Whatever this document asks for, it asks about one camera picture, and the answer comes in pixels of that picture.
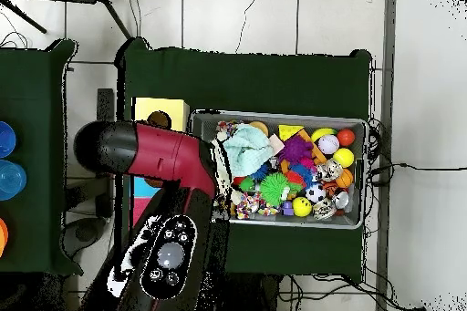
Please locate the mint green cloth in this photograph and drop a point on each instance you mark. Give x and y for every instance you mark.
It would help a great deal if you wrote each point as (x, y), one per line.
(248, 149)

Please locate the clear mesh bin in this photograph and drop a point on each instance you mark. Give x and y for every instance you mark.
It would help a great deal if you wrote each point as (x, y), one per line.
(292, 118)

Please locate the wooden three-hole sorting box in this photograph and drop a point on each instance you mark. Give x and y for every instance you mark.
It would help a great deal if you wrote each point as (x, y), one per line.
(160, 105)

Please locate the orange round disc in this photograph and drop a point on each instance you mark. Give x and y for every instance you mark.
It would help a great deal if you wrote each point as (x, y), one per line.
(260, 127)

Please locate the wooden cube block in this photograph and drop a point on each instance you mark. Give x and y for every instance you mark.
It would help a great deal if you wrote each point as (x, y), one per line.
(276, 144)

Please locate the green spiky ball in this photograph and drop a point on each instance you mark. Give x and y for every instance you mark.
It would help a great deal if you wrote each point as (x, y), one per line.
(275, 190)

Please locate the purple spiky ball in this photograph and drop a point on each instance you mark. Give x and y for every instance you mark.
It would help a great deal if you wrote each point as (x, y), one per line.
(295, 149)

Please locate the dark green table cloth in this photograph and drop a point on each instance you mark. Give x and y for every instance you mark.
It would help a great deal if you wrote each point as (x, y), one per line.
(248, 81)

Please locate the yellow smiley face ball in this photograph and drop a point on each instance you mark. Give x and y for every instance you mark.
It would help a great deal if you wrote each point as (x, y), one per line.
(302, 207)

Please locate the crushed silver can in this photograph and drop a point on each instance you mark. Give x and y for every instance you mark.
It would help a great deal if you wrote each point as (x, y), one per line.
(330, 169)

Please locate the red ball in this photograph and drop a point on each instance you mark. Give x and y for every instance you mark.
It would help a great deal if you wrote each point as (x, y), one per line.
(346, 136)

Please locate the dark green side-table cloth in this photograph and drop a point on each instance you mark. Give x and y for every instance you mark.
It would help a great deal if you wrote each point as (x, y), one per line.
(36, 107)

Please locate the light blue plastic cup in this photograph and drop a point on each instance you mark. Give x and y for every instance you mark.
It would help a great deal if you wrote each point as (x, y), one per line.
(11, 180)

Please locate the dark blue plastic cup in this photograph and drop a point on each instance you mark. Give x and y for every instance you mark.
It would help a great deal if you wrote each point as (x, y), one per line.
(6, 140)

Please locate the orange plastic cup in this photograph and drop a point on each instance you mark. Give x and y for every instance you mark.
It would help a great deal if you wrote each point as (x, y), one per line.
(3, 236)

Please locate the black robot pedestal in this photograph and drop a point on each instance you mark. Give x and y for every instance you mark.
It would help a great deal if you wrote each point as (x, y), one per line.
(259, 295)

